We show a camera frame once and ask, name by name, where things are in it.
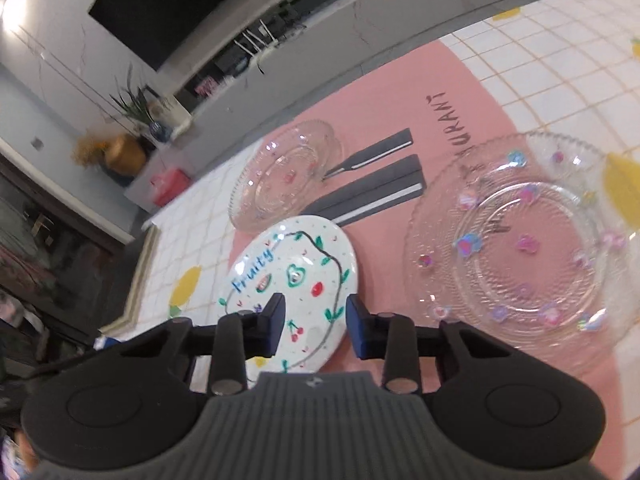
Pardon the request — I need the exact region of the blue vase green plant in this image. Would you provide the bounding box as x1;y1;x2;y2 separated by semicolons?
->
110;65;171;144

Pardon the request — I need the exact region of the white tv console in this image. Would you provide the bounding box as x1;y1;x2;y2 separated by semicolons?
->
125;0;518;211

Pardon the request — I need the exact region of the pink plastic basket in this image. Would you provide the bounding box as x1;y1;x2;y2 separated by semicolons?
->
150;167;192;207

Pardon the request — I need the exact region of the black notebook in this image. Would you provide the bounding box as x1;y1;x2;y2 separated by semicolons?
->
98;224;160;337

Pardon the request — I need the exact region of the golden vase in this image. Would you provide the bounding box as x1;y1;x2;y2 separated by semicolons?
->
104;134;146;177

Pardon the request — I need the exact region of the white fruity painted plate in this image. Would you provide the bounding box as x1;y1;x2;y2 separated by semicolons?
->
214;216;358;386

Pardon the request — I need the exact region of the clear glass plate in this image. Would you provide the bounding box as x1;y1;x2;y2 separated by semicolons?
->
404;132;639;376
228;119;342;233

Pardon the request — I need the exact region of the white wifi router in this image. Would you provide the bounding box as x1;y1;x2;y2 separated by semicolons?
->
233;20;279;62

